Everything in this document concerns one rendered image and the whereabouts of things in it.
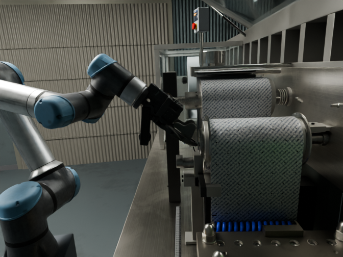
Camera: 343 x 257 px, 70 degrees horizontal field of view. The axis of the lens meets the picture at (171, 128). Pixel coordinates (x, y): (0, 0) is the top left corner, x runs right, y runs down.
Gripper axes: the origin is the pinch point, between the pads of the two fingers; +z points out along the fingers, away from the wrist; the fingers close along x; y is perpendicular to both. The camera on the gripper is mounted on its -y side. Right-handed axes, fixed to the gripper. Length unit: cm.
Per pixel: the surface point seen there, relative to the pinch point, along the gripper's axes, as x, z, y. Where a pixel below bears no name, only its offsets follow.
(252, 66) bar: 22.0, 4.5, 30.9
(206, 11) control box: 50, -21, 41
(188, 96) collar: 20.8, -7.3, 8.9
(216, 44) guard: 94, -6, 40
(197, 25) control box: 50, -21, 34
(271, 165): -8.1, 18.2, 9.9
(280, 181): -8.1, 23.3, 7.9
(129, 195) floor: 193, 27, -138
